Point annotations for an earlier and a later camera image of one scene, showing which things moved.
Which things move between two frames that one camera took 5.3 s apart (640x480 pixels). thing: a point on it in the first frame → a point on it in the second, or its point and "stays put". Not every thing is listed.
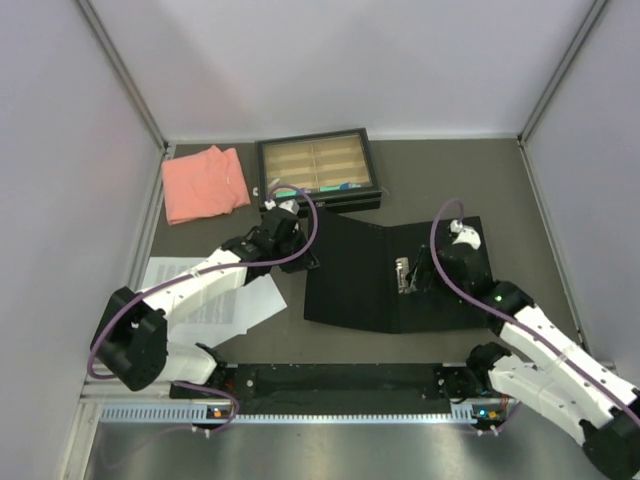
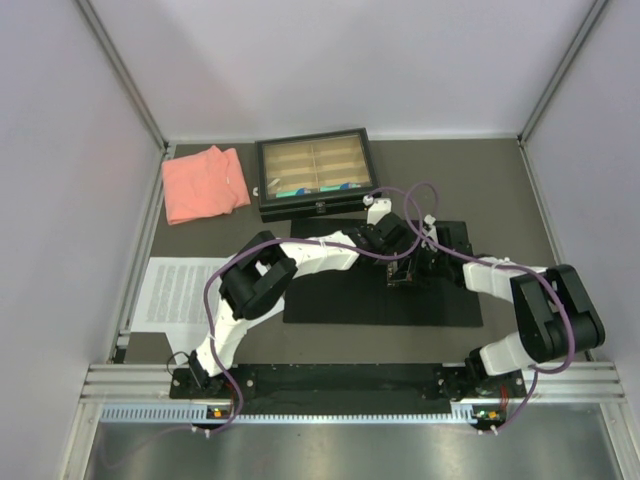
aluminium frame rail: x=124 y=75 stays put
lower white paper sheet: x=182 y=338 stays put
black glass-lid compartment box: x=338 y=167 stays put
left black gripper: x=303 y=263 → x=389 y=251
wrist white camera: x=290 y=205 → x=378 y=207
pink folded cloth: x=206 y=183 stays put
